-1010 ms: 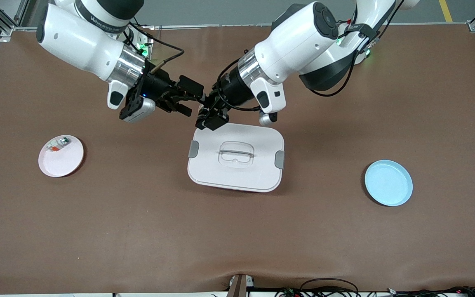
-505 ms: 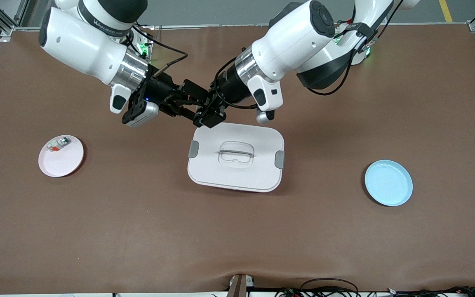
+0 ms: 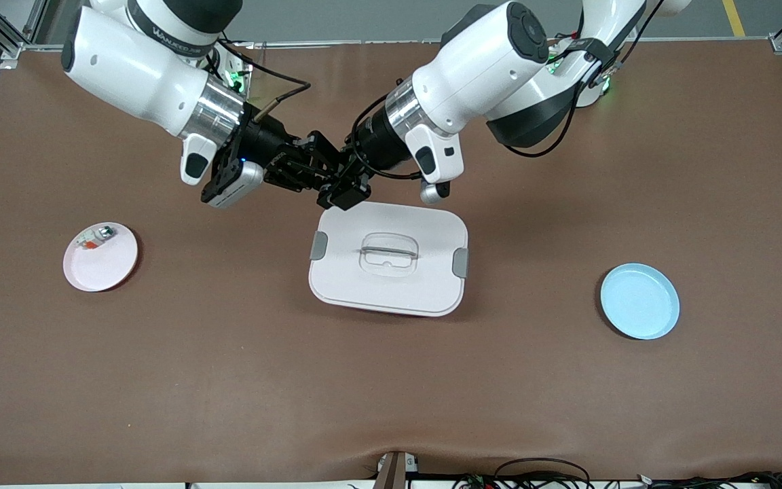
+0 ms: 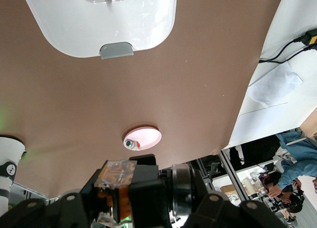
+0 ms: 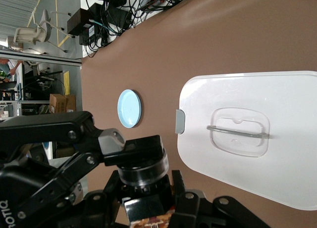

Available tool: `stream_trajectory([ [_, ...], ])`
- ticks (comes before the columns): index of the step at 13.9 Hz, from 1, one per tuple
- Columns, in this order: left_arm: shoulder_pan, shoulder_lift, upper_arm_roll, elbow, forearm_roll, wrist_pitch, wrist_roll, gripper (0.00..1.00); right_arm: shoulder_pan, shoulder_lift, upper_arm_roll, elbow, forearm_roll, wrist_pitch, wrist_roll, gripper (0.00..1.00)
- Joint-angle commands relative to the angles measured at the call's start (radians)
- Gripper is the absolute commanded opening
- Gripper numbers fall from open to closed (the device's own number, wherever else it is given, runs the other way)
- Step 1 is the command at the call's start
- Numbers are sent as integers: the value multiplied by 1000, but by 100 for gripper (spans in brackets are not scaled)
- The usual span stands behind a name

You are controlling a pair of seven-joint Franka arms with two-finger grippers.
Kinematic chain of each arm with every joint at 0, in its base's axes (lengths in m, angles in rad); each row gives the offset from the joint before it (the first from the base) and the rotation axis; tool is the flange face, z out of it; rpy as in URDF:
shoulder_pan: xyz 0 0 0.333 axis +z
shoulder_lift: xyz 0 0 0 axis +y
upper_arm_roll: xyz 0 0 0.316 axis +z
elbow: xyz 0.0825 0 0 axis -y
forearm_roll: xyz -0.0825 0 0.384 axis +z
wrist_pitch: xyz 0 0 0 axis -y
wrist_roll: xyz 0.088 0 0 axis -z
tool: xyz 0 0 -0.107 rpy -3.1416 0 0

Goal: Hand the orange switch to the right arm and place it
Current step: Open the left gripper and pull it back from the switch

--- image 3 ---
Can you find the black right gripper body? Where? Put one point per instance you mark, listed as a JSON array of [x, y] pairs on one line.
[[263, 144]]

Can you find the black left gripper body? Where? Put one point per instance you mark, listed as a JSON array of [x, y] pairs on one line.
[[376, 139]]

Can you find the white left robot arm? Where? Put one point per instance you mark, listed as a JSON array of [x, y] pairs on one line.
[[486, 61]]

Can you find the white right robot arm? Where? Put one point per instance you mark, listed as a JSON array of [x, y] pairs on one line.
[[133, 75]]

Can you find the white lidded lunch box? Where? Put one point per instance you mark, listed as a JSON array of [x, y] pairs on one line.
[[391, 285]]

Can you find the pink round plate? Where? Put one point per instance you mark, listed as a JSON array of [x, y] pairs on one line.
[[102, 268]]

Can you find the light blue round plate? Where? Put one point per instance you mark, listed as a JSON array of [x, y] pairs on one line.
[[639, 302]]

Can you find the aluminium table edge rail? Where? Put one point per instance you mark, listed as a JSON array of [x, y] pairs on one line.
[[364, 43]]

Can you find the brown metal bracket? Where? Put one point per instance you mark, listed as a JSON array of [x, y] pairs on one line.
[[391, 472]]

